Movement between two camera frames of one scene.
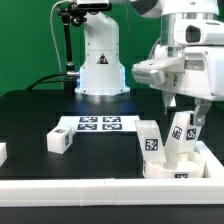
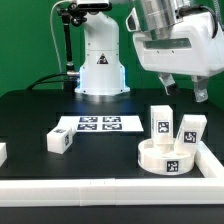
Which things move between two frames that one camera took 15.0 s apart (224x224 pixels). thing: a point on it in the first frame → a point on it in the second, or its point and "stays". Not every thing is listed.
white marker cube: x=152 y=141 → x=162 y=124
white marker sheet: x=99 y=123 stays
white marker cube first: x=59 y=139 stays
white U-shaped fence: x=118 y=191 stays
